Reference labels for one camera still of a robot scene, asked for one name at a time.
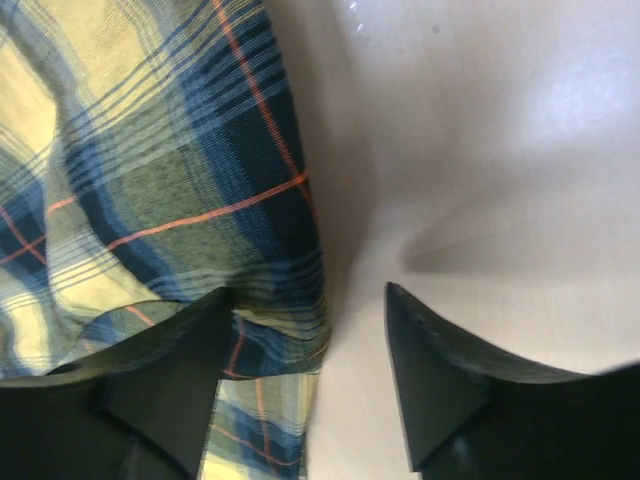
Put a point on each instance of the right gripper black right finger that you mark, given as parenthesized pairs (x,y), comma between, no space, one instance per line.
(472,410)

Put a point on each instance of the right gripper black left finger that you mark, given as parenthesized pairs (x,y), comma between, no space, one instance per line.
(139,409)

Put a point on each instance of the yellow plaid long sleeve shirt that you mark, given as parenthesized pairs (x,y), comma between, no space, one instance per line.
(150,154)

